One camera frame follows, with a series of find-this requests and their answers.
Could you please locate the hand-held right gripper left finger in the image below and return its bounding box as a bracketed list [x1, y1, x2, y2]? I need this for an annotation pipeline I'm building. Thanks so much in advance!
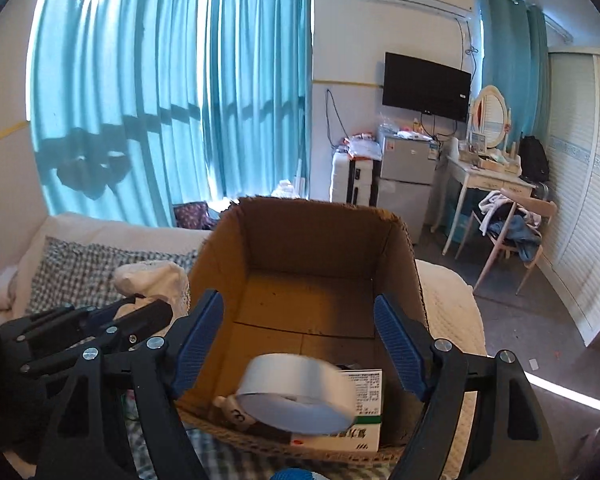
[35, 289, 225, 480]

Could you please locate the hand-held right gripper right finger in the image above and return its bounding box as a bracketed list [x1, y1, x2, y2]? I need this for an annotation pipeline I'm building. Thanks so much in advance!
[373, 295, 561, 480]

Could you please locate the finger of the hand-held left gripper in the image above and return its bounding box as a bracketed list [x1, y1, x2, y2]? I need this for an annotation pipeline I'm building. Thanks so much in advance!
[0, 296, 148, 357]
[21, 300, 174, 377]

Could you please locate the white plush toy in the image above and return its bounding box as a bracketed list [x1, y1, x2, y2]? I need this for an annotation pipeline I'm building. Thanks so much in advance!
[114, 261, 191, 318]

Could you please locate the grey tape roll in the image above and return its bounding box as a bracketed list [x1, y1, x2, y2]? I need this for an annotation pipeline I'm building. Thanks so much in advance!
[236, 353, 356, 436]

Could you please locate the brown cardboard box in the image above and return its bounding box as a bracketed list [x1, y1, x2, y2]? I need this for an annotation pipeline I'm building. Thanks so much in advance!
[175, 196, 431, 463]

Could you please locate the green checked blanket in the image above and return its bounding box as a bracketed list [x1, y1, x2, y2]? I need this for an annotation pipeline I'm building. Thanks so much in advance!
[27, 237, 396, 480]

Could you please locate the white pillow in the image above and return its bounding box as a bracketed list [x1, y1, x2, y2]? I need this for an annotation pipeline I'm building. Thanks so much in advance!
[0, 266, 21, 308]

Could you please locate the white and green medicine box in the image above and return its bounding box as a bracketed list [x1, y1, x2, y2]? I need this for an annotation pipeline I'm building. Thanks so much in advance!
[290, 369, 383, 453]

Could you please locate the small beige figure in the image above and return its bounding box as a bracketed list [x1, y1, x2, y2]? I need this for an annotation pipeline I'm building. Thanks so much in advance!
[212, 395, 261, 431]

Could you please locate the dark floral bag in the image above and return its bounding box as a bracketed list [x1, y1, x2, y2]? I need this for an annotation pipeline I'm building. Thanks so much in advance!
[172, 201, 221, 231]

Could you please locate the teal storage bin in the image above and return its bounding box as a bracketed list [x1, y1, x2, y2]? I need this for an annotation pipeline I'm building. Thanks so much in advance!
[450, 215, 475, 242]

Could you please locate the blue ball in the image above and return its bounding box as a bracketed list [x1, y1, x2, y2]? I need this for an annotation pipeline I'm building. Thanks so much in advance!
[270, 467, 316, 480]

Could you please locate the clothes heap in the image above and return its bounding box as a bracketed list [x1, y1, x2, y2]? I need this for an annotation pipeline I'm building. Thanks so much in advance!
[478, 192, 543, 261]

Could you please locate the silver mini fridge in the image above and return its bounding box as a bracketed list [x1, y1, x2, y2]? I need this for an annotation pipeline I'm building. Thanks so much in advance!
[377, 132, 438, 246]

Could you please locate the white suitcase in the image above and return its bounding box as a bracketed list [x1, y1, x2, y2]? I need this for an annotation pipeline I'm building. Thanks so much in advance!
[330, 152, 383, 207]

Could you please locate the white dressing table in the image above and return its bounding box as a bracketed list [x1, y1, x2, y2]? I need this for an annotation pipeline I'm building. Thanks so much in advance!
[442, 152, 536, 256]

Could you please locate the wooden chair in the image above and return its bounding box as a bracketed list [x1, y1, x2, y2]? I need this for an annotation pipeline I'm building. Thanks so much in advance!
[470, 189, 558, 296]

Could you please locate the pile of packets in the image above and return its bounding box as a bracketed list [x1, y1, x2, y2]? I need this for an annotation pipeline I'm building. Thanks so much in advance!
[337, 132, 382, 161]

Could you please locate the wide teal curtain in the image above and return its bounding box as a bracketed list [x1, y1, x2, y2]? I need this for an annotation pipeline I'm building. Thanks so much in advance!
[30, 0, 211, 227]

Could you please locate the black backpack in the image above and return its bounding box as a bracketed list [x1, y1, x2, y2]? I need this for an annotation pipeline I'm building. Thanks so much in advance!
[517, 135, 551, 183]

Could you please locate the white louvred wardrobe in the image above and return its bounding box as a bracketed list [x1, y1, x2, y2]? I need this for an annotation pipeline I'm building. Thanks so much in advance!
[535, 47, 600, 346]

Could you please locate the oval white-framed mirror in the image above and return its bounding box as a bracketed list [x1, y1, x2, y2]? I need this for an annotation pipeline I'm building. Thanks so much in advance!
[469, 85, 512, 150]

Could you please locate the narrow teal curtain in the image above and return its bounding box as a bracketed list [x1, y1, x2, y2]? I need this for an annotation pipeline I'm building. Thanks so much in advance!
[480, 0, 551, 151]

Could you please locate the black wall cable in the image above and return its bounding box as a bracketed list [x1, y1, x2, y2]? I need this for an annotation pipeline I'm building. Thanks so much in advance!
[325, 89, 351, 148]

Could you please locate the black wall television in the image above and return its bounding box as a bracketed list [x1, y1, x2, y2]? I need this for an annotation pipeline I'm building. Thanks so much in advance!
[382, 51, 472, 122]

